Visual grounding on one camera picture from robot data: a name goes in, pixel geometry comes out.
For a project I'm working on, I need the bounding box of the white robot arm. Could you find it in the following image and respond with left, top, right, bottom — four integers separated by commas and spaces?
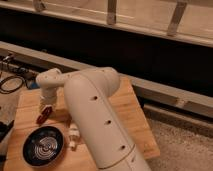
36, 67, 151, 171

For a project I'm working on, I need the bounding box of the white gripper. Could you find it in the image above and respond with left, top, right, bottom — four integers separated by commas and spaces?
39, 88, 57, 113

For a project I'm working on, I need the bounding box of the blue object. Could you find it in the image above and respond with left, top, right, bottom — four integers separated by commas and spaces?
28, 82, 39, 90

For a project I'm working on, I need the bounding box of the black coiled cable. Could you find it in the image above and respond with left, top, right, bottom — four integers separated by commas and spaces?
0, 75, 26, 95

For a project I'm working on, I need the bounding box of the black bowl with spiral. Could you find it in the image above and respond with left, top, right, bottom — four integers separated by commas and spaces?
22, 126, 64, 167

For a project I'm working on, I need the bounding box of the white bottle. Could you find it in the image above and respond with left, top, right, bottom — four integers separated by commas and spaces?
69, 123, 80, 151

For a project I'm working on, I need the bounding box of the wooden board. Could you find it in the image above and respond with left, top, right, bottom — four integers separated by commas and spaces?
3, 77, 160, 171

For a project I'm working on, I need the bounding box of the red pepper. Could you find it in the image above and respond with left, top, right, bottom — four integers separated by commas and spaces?
36, 107, 52, 125

